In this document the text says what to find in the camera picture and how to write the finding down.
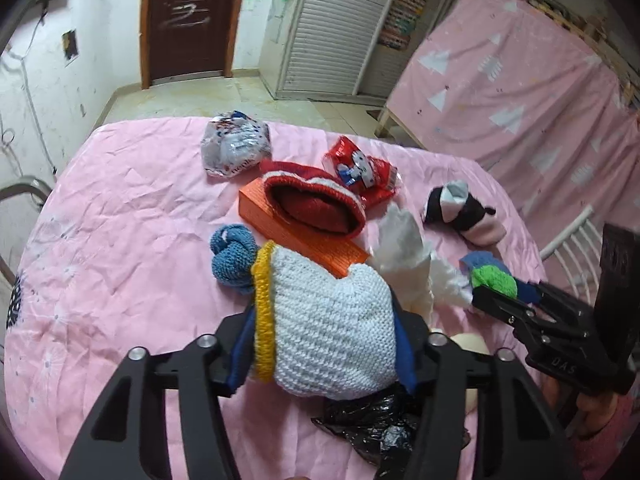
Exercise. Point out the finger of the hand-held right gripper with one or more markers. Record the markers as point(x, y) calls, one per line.
point(505, 307)
point(565, 305)

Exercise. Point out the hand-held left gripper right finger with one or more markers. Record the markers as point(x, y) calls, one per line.
point(406, 355)

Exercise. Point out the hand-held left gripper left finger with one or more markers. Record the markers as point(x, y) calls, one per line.
point(239, 355)

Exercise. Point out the green blue knitted sock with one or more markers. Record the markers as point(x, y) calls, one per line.
point(492, 280)

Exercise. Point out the white knitted hat yellow band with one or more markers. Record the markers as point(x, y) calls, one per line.
point(325, 325)

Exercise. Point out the red snack wrapper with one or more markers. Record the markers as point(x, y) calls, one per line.
point(352, 162)

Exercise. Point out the person's right forearm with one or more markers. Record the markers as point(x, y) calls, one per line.
point(615, 447)

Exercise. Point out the person's right hand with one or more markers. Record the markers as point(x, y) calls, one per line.
point(597, 410)

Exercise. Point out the white metal chair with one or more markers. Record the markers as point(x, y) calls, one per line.
point(575, 232)

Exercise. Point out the black plastic bag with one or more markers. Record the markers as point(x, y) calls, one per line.
point(360, 415)

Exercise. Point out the black white pink sock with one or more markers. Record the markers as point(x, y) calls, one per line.
point(465, 215)

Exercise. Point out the white tissue paper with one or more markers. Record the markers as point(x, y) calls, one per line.
point(400, 245)

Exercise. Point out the orange box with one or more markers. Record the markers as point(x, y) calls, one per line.
point(255, 207)

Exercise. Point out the red knitted hat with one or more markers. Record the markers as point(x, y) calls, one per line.
point(310, 210)

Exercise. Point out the pink tablecloth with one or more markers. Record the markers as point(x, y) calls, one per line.
point(125, 235)

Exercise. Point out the pink tree print curtain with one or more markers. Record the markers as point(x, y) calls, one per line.
point(525, 110)

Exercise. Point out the silver snack wrapper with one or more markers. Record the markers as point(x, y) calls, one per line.
point(235, 145)

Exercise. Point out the silver metal chair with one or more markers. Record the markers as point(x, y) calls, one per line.
point(30, 183)

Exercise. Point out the brown wooden door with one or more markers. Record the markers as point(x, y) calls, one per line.
point(190, 35)

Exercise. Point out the white louvered wardrobe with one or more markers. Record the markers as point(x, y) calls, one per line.
point(325, 35)

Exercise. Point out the colourful wall poster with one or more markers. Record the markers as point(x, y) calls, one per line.
point(402, 15)

